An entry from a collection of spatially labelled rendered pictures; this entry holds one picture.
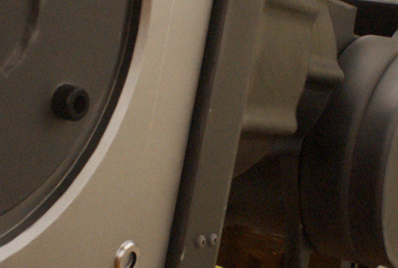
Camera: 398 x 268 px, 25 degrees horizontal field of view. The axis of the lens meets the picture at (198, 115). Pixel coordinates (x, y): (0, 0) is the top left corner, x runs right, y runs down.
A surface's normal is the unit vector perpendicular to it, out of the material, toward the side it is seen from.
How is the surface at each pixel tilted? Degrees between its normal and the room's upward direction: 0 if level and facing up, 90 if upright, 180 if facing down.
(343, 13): 90
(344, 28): 90
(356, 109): 69
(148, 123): 90
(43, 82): 90
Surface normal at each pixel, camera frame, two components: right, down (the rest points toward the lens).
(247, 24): 0.81, 0.18
